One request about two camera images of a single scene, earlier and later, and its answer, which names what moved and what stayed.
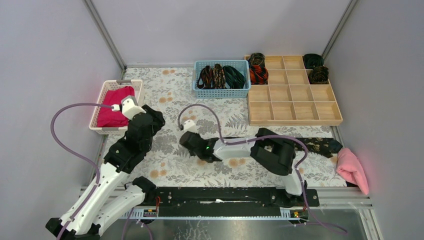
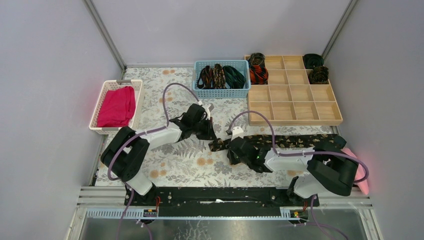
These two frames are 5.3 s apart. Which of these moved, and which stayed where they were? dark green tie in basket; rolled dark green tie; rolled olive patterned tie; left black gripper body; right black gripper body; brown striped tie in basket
Moved: left black gripper body; right black gripper body
Stayed: brown striped tie in basket; rolled olive patterned tie; dark green tie in basket; rolled dark green tie
